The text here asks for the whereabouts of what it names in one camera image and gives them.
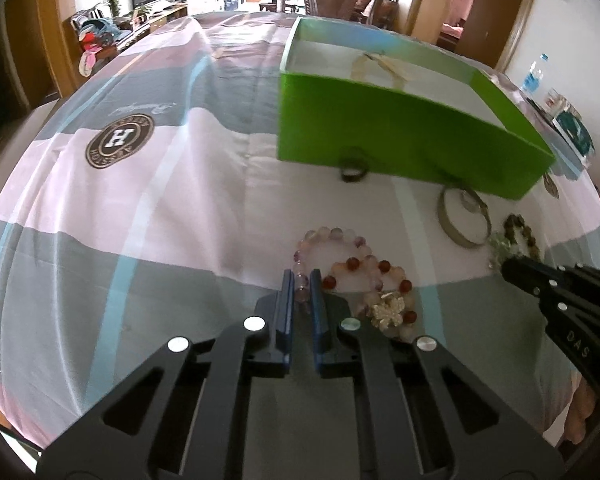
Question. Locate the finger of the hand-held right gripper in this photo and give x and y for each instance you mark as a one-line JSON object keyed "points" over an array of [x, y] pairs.
{"points": [[525, 272], [592, 276]]}

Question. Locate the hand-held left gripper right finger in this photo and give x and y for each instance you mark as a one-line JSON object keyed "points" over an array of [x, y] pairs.
{"points": [[318, 310]]}

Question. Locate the chair piled with clothes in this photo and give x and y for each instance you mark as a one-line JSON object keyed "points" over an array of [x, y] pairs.
{"points": [[97, 35]]}

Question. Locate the teal box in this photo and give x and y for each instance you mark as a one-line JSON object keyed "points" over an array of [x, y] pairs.
{"points": [[575, 132]]}

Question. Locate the plastic water bottle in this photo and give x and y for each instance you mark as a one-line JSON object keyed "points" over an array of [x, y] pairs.
{"points": [[535, 75]]}

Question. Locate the silver bangle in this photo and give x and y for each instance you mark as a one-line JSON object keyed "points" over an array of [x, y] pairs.
{"points": [[445, 225]]}

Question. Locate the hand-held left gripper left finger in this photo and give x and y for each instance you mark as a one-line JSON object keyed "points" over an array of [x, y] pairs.
{"points": [[286, 310]]}

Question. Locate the green cardboard box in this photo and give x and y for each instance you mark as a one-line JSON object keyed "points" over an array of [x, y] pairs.
{"points": [[390, 130]]}

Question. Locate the wooden television cabinet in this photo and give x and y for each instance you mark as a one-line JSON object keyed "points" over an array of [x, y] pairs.
{"points": [[160, 15]]}

